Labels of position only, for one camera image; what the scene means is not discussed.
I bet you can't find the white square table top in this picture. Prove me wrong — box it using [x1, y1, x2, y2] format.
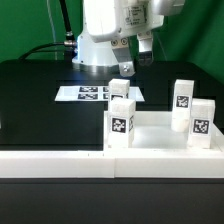
[102, 110, 224, 153]

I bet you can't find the white L-shaped fence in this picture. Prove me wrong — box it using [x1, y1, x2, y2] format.
[0, 127, 224, 178]

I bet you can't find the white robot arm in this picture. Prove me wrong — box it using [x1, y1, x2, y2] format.
[73, 0, 185, 77]

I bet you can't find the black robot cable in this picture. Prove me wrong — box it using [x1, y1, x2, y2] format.
[18, 0, 78, 62]

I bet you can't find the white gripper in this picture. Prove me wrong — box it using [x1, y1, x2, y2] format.
[83, 0, 164, 77]

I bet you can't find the white sheet with markers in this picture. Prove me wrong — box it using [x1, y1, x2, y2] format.
[54, 85, 146, 103]

